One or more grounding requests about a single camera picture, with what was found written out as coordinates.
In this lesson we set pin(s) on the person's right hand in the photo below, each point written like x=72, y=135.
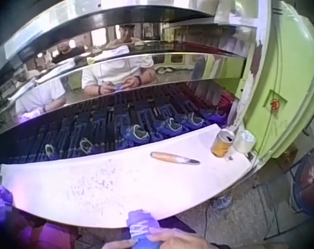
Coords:
x=188, y=241

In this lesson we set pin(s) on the person's left hand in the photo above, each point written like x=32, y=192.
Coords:
x=120, y=245

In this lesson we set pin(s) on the person's left fingers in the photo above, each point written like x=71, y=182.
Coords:
x=118, y=244

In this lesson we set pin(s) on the person's right fingers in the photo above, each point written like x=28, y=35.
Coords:
x=163, y=233

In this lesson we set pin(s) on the blue shoe with dark sole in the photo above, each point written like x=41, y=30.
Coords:
x=222, y=202

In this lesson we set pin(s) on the yellow drink can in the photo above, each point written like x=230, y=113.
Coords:
x=220, y=145

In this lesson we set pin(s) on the clear tape roll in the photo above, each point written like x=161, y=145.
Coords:
x=243, y=142

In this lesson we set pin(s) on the black slatted conveyor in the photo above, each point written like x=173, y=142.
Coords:
x=102, y=122

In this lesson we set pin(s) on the blue standing fan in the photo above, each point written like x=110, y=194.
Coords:
x=308, y=181

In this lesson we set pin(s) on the red machine button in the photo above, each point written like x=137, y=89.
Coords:
x=275, y=104

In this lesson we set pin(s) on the polished steel machine hood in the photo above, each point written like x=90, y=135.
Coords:
x=120, y=39

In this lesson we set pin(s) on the green machine housing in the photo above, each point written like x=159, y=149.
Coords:
x=289, y=77

